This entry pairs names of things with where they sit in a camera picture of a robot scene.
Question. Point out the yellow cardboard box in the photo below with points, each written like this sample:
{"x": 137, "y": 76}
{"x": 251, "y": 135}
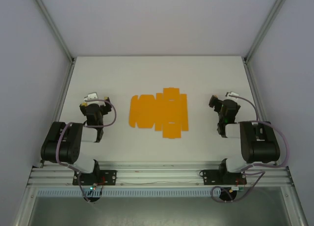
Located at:
{"x": 159, "y": 113}

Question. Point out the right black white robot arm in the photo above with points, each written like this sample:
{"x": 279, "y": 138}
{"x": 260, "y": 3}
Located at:
{"x": 260, "y": 147}

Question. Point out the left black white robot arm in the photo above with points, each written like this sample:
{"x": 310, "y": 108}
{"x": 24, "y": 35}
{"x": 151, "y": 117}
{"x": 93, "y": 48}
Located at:
{"x": 63, "y": 147}

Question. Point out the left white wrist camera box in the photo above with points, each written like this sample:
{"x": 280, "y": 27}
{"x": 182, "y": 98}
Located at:
{"x": 90, "y": 96}

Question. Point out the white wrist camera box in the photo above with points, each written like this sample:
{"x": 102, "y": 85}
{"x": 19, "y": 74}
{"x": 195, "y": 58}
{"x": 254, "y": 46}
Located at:
{"x": 90, "y": 96}
{"x": 232, "y": 94}

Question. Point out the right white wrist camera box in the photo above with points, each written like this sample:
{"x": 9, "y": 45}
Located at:
{"x": 232, "y": 94}

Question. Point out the aluminium table side rail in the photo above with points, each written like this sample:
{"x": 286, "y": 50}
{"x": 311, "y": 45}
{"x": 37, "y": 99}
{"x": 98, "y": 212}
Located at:
{"x": 255, "y": 93}
{"x": 64, "y": 93}

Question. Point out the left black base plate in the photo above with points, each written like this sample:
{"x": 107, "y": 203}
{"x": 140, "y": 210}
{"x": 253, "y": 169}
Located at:
{"x": 109, "y": 177}

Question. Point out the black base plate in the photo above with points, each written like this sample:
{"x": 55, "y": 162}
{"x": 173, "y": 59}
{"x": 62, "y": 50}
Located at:
{"x": 109, "y": 177}
{"x": 211, "y": 177}

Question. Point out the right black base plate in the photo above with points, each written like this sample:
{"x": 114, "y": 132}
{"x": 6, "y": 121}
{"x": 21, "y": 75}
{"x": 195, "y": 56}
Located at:
{"x": 211, "y": 177}

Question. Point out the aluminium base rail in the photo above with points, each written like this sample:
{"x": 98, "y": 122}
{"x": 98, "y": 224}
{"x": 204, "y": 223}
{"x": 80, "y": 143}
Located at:
{"x": 159, "y": 173}

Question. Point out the aluminium frame post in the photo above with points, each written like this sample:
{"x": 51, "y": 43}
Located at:
{"x": 266, "y": 24}
{"x": 52, "y": 24}

